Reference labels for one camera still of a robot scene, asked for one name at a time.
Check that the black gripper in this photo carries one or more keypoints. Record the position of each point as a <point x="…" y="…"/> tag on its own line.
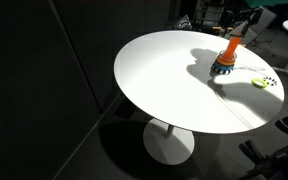
<point x="256" y="16"/>

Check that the orange stacking peg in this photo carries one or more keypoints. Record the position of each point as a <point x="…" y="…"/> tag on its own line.
<point x="232" y="46"/>

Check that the dark metal rack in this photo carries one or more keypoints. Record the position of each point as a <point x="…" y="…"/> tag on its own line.
<point x="209" y="16"/>

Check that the dark background gadget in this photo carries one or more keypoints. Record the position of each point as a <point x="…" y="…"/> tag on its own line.
<point x="183" y="23"/>

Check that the black clamp stand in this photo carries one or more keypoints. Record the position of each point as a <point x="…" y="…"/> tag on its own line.
<point x="284" y="156"/>

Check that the teal camera mount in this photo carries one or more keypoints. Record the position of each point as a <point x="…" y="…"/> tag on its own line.
<point x="267" y="2"/>

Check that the white table pedestal base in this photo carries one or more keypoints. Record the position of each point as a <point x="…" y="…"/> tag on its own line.
<point x="167" y="143"/>

